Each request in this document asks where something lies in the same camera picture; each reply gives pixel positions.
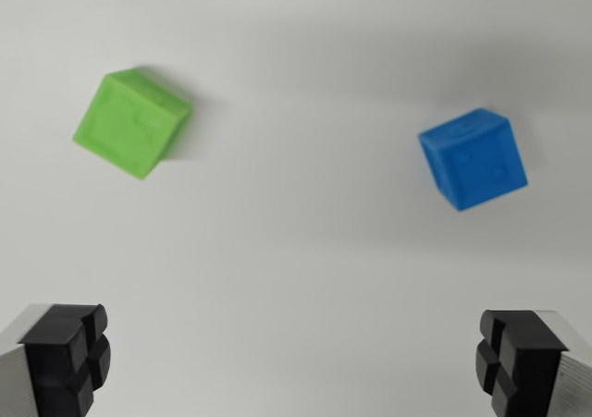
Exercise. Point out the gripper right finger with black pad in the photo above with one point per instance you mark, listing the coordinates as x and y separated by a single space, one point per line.
532 364

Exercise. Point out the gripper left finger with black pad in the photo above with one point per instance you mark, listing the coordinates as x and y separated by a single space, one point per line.
51 361

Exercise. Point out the green plastic cube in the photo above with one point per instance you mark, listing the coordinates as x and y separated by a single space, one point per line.
131 121

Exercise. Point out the blue plastic cube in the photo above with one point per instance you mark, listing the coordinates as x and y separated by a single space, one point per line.
476 163

